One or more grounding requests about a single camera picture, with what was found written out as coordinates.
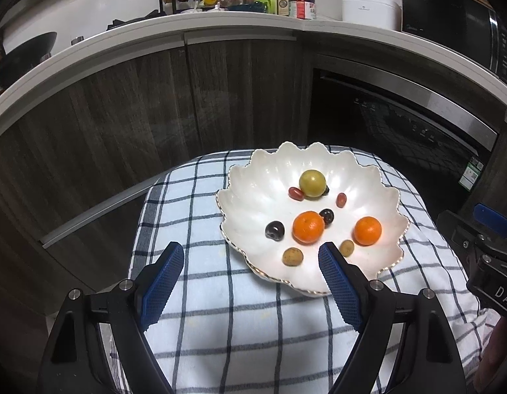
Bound dark wood base cabinet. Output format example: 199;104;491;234
0;35;309;317

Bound built-in black oven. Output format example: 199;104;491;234
306;53;500;234

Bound white dark-checked cloth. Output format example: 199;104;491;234
108;145;500;394

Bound black wok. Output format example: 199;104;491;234
0;31;58;91

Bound orange tangerine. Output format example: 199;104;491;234
292;210;325;245
353;216;382;246

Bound white kitchen countertop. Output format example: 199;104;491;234
0;10;507;144

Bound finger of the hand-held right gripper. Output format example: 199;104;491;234
474;203;507;239
437;210;507;274

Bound white rice cooker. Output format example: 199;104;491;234
341;0;402;30

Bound person's right hand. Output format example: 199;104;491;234
475;322;507;394

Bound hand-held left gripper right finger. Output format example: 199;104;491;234
318;241;467;394

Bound white scalloped ceramic bowl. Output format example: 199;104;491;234
216;142;411;298

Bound yellow-green round citrus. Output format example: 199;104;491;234
299;169;326;198

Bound green white label sticker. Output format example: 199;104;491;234
460;157;484;189

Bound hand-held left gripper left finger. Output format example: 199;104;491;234
36;241;185;394

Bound black folded cloth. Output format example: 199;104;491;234
107;15;164;30

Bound black microwave oven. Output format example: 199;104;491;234
401;0;507;87

